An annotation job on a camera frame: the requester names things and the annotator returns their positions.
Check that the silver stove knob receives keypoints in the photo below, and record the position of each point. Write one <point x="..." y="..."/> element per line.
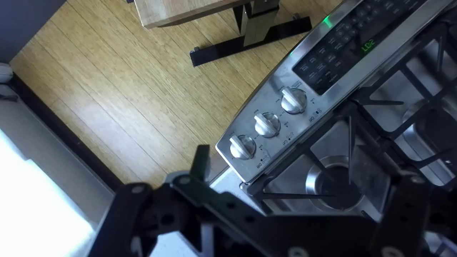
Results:
<point x="241" y="147"/>
<point x="267" y="124"/>
<point x="292" y="100"/>

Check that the stainless steel gas stove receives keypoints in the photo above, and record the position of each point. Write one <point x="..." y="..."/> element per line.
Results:
<point x="380" y="80"/>

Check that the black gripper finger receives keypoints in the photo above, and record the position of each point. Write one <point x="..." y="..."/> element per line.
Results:
<point x="200" y="161"/>

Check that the right silver stove knob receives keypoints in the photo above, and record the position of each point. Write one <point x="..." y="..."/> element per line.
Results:
<point x="292" y="100"/>

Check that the middle silver stove knob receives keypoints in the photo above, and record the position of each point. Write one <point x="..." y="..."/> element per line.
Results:
<point x="267" y="124"/>

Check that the left silver stove knob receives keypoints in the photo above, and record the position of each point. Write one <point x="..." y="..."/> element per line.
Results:
<point x="241" y="147"/>

